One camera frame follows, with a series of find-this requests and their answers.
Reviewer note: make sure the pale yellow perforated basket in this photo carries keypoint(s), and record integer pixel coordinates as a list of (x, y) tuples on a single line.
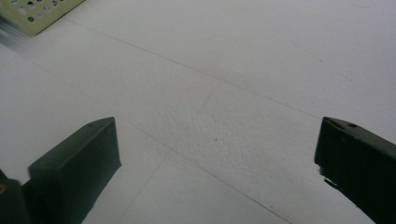
[(34, 14)]

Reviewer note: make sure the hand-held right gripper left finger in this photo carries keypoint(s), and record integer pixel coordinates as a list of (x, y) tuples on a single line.
[(74, 168)]

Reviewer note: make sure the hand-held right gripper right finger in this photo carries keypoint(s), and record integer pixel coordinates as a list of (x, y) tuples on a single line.
[(361, 161)]

